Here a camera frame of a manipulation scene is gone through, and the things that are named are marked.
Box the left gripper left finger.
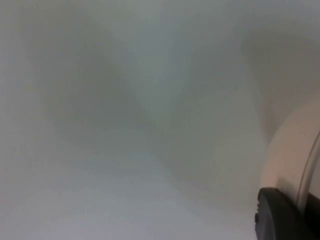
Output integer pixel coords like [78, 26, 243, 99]
[254, 187, 310, 240]

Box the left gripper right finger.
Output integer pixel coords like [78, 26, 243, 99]
[305, 191, 320, 240]

